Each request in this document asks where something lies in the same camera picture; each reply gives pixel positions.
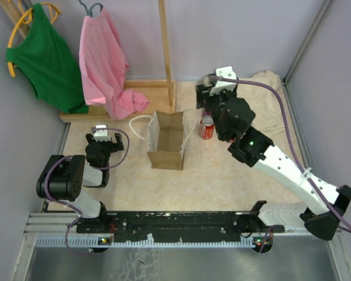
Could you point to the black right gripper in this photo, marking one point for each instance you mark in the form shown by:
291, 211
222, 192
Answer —
201, 91

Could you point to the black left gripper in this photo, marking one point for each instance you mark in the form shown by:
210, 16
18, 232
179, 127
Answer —
119, 146

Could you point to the red Coca-Cola can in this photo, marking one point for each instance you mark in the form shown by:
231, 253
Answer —
206, 127

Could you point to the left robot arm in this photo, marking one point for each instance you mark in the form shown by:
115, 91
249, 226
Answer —
64, 177

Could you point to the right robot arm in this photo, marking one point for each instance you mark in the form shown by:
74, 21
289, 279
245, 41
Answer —
322, 205

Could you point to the wooden clothes rack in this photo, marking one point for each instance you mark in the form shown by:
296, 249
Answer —
160, 93

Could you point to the pink t-shirt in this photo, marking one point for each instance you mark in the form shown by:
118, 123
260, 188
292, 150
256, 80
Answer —
103, 68

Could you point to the green tank top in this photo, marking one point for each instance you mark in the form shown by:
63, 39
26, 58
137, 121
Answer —
46, 60

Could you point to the grey clothes hanger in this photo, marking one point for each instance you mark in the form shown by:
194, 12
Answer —
89, 10

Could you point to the yellow clothes hanger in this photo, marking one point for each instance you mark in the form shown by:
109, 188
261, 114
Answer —
25, 19

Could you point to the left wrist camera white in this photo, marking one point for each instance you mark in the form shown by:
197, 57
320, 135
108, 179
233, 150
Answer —
100, 133

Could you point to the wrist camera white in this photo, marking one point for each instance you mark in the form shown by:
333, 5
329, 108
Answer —
224, 78
100, 133

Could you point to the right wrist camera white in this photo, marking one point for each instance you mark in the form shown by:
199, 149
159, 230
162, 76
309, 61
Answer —
224, 78

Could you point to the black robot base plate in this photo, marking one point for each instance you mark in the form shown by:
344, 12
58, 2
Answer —
172, 227

